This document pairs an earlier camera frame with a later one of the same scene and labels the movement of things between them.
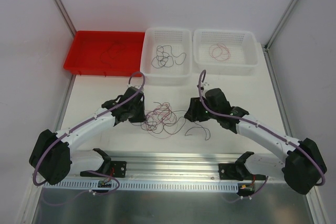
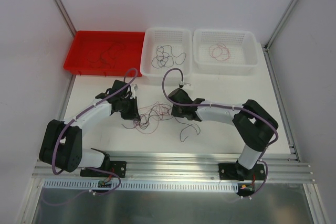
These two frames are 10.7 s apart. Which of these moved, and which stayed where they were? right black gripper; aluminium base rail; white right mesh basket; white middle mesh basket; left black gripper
Moved: right black gripper; left black gripper
Stayed: aluminium base rail; white middle mesh basket; white right mesh basket
